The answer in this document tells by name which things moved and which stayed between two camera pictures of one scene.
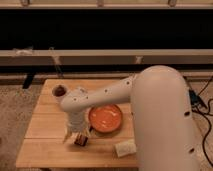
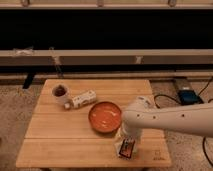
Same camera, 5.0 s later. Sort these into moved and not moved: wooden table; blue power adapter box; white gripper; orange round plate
Moved: white gripper
Not moved: orange round plate; wooden table; blue power adapter box
